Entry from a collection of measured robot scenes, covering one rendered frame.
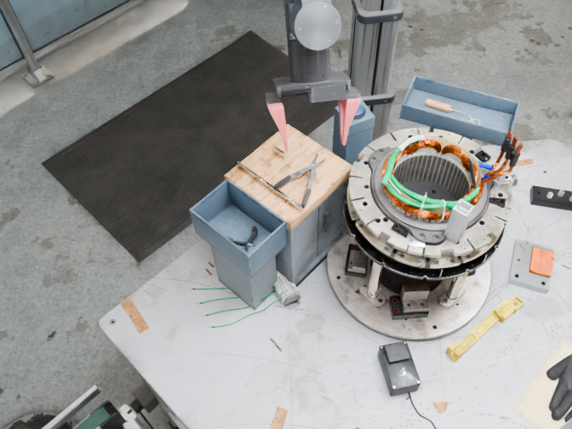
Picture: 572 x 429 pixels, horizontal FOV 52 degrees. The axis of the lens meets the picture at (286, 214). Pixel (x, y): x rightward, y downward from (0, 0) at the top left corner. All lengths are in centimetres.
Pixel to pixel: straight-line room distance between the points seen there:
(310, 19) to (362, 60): 81
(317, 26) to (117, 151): 215
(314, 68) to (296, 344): 72
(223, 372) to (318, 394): 21
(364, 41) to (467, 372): 80
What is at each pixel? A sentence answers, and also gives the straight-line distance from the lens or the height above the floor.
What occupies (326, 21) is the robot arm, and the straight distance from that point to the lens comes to 73.
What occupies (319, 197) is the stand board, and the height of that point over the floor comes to 106.
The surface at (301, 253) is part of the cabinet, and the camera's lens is 133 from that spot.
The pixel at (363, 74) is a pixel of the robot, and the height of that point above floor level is 100.
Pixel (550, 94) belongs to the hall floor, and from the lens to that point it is 319.
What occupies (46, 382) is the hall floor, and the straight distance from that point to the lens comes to 233.
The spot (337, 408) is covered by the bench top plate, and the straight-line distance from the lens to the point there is 130.
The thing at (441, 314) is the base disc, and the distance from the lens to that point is 139.
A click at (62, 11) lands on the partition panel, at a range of 326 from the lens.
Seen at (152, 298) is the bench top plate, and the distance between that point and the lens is 144.
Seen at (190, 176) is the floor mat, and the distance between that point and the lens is 264.
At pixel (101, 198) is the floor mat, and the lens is 266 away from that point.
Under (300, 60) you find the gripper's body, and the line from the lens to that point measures 81.
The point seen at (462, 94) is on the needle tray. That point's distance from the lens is 147.
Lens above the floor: 202
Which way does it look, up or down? 55 degrees down
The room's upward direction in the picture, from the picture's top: 2 degrees counter-clockwise
